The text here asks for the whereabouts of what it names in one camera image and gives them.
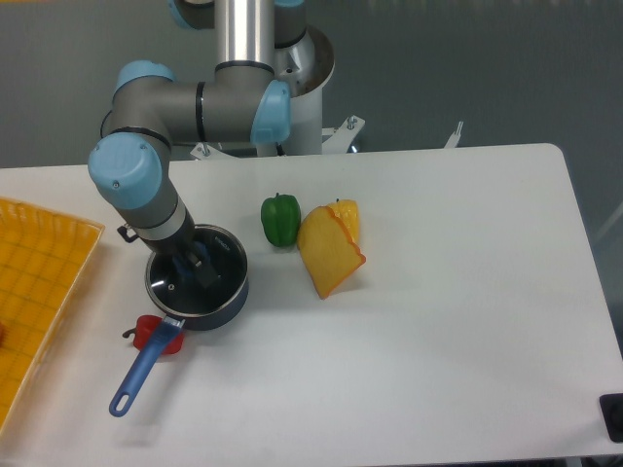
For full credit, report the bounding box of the glass pot lid blue knob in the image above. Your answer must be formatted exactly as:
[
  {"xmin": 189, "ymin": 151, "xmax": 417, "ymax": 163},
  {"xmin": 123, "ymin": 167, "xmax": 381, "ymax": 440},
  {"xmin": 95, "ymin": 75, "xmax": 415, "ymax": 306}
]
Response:
[{"xmin": 145, "ymin": 224, "xmax": 248, "ymax": 319}]

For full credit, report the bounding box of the dark blue saucepan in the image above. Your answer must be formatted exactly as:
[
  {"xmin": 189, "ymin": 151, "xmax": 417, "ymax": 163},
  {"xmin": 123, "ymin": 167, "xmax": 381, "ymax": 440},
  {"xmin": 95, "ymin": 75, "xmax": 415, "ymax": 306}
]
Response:
[{"xmin": 108, "ymin": 224, "xmax": 251, "ymax": 417}]

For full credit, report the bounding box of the red toy pepper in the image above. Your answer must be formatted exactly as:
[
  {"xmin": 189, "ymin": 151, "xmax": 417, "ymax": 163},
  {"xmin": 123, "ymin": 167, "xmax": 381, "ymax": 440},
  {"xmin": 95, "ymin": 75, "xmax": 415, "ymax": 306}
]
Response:
[{"xmin": 122, "ymin": 314, "xmax": 184, "ymax": 355}]

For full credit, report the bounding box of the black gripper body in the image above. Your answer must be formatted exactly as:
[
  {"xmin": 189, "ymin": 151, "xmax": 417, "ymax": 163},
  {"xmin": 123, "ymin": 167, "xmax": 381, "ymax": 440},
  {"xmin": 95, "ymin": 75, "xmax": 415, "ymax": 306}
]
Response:
[{"xmin": 143, "ymin": 222, "xmax": 195, "ymax": 256}]

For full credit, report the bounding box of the yellow toy pepper half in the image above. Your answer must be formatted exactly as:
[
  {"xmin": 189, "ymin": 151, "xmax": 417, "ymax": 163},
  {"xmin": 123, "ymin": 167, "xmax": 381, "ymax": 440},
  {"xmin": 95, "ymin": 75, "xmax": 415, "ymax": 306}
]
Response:
[{"xmin": 327, "ymin": 198, "xmax": 360, "ymax": 244}]

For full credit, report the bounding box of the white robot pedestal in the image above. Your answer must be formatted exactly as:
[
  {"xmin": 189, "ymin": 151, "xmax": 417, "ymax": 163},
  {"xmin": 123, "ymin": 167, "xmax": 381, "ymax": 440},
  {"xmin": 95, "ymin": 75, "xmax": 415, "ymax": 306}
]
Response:
[{"xmin": 275, "ymin": 25, "xmax": 335, "ymax": 156}]

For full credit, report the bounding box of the white pedestal base frame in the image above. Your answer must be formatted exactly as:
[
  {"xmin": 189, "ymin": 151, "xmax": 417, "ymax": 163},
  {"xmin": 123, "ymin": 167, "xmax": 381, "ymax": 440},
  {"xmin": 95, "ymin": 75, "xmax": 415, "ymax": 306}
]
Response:
[{"xmin": 189, "ymin": 115, "xmax": 463, "ymax": 161}]

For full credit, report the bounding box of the black object table corner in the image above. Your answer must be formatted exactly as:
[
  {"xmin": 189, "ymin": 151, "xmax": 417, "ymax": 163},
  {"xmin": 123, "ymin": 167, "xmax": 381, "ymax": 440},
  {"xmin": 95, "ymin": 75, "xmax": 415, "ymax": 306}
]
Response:
[{"xmin": 599, "ymin": 393, "xmax": 623, "ymax": 444}]

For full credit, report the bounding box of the yellow woven tray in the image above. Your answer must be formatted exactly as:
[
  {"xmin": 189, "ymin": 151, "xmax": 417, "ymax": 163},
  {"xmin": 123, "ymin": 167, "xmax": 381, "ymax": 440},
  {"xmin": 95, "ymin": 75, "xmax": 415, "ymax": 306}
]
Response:
[{"xmin": 1, "ymin": 198, "xmax": 105, "ymax": 430}]

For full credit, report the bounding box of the toy bread slice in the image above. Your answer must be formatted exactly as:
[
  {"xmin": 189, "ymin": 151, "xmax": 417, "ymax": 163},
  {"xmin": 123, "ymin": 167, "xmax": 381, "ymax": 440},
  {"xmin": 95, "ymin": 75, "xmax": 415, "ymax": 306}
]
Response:
[{"xmin": 297, "ymin": 205, "xmax": 366, "ymax": 300}]

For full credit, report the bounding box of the green toy bell pepper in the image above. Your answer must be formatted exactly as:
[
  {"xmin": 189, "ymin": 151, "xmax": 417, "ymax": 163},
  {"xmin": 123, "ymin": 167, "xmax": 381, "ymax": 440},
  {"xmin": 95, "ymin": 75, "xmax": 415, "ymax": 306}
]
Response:
[{"xmin": 260, "ymin": 194, "xmax": 301, "ymax": 247}]

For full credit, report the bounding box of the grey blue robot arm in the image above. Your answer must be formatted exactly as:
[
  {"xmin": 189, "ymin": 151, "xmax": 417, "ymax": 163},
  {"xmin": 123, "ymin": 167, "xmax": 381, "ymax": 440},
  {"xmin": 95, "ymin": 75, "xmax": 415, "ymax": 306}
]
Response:
[{"xmin": 88, "ymin": 1, "xmax": 306, "ymax": 287}]

